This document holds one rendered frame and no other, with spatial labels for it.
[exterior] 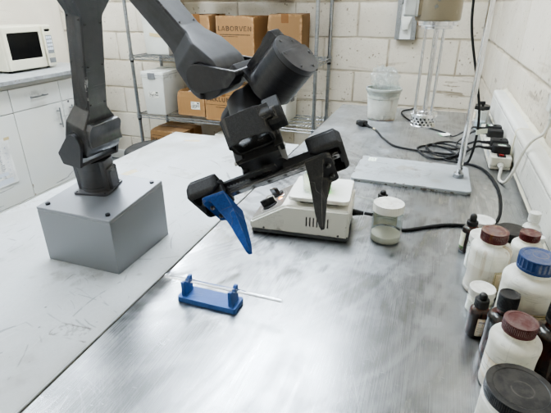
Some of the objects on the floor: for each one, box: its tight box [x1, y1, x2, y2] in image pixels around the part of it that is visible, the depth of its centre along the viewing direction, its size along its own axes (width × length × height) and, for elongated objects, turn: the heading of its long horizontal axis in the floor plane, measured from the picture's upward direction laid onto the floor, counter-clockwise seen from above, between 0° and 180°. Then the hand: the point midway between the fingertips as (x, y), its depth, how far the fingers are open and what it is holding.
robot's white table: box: [0, 132, 299, 413], centre depth 119 cm, size 48×120×90 cm, turn 160°
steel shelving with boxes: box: [122, 0, 334, 142], centre depth 311 cm, size 143×41×190 cm, turn 70°
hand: (278, 213), depth 48 cm, fingers open, 8 cm apart
